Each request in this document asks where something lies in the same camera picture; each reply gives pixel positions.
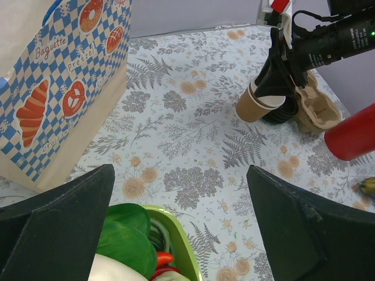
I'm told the red chili pepper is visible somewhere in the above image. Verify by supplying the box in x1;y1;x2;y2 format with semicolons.
156;251;174;268

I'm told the floral table mat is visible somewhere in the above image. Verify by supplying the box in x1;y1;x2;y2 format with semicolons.
0;24;375;281

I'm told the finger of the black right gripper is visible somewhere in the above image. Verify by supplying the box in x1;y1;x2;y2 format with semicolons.
254;28;295;98

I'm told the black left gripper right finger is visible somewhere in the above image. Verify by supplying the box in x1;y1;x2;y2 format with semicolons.
247;165;374;280

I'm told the brown cardboard cup carrier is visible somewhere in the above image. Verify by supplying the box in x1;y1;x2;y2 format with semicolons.
292;70;342;134

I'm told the brown paper coffee cup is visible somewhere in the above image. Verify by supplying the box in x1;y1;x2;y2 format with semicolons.
235;79;286;123

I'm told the blue checkered paper bag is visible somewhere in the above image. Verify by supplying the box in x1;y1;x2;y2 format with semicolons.
1;1;132;193

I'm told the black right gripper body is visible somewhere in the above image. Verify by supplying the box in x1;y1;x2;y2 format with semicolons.
289;1;374;88

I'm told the green leafy vegetable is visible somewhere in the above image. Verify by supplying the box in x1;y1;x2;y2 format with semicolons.
96;203;157;279

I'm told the banana toy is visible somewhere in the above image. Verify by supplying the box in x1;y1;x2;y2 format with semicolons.
359;177;375;196

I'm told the red plastic cup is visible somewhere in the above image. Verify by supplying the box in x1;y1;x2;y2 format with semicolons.
324;104;374;161

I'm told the white radish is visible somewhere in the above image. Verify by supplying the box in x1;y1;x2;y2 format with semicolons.
88;254;147;281

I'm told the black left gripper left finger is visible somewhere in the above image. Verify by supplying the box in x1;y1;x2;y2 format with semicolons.
1;164;115;280

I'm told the green vegetable basket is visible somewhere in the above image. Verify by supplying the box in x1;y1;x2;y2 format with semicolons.
142;205;203;281

